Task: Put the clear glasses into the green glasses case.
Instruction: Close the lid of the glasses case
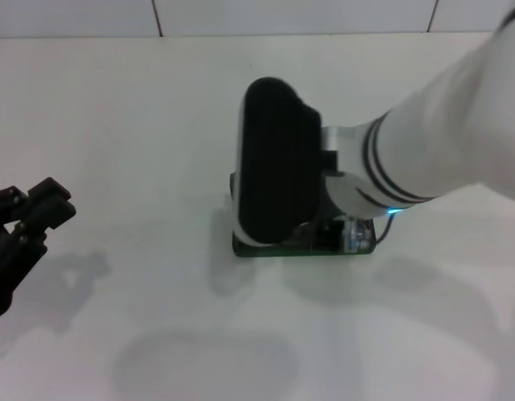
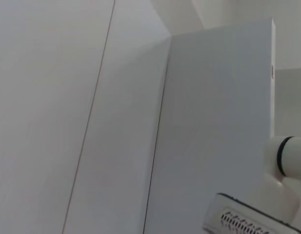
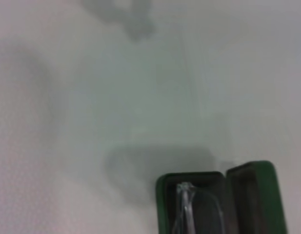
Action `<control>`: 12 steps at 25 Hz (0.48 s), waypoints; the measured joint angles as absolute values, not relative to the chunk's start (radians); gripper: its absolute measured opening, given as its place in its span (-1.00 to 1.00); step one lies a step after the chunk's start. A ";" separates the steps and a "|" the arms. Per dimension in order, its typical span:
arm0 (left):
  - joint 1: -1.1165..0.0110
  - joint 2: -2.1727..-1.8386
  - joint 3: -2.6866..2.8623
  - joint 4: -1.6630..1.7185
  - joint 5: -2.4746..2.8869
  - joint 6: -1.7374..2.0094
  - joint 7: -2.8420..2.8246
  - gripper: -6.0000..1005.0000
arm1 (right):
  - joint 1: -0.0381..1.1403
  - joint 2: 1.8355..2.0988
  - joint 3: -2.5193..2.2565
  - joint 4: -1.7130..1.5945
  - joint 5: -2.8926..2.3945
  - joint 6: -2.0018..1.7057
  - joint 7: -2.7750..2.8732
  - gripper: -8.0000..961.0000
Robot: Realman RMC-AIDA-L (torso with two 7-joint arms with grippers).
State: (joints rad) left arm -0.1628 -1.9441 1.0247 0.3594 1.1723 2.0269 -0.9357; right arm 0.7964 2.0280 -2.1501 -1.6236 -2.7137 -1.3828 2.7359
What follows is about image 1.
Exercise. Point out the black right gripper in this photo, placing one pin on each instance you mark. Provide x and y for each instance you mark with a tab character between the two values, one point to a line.
328	229

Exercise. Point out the green glasses case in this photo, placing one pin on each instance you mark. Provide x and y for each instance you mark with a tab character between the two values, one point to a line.
353	250

